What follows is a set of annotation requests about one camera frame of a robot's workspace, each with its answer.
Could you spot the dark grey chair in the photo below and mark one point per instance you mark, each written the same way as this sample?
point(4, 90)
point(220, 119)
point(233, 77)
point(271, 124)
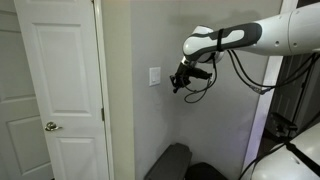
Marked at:
point(170, 161)

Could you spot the metal door knob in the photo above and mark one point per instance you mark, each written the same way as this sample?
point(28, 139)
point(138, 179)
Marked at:
point(51, 126)

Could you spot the black bag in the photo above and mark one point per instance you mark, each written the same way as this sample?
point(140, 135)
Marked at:
point(205, 171)

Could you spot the metal door hinge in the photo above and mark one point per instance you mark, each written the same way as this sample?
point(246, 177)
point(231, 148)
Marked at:
point(102, 114)

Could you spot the white light switch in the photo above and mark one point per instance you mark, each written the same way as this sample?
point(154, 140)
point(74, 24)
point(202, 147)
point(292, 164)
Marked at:
point(154, 76)

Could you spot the white door frame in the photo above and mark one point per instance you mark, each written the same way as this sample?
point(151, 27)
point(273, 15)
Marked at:
point(105, 90)

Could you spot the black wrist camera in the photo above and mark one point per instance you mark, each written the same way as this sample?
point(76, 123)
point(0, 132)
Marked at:
point(201, 73)

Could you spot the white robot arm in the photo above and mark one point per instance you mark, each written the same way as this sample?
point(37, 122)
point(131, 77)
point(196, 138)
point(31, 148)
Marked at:
point(253, 35)

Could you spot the black camera stand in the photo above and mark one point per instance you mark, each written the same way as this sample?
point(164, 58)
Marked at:
point(283, 125)

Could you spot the white robot base shell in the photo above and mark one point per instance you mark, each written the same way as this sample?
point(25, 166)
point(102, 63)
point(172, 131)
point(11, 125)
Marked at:
point(286, 160)

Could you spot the white panel door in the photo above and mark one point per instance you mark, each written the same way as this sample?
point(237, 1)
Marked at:
point(63, 90)

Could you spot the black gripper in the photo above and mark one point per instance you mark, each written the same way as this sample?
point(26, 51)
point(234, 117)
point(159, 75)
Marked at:
point(184, 73)

